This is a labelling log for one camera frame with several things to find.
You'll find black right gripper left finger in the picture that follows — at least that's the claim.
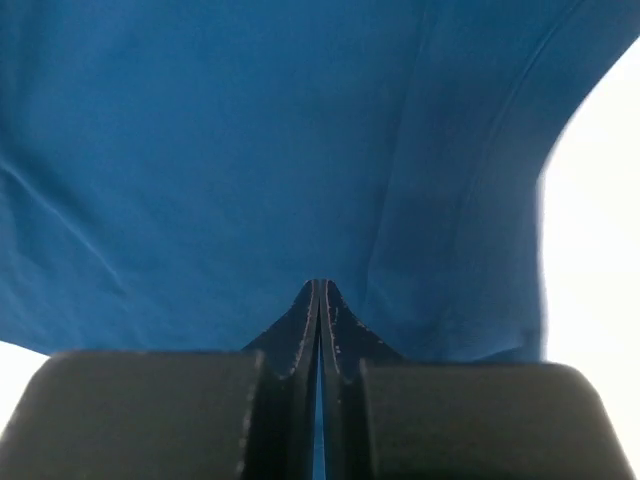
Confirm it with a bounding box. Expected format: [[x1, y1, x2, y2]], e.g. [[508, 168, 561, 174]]
[[12, 280, 320, 479]]

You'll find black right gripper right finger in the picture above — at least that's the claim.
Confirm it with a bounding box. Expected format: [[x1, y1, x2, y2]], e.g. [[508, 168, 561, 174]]
[[319, 280, 633, 479]]

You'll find navy blue t-shirt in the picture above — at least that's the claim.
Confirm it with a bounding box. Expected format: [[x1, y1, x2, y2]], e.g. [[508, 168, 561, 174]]
[[1, 1, 639, 361]]

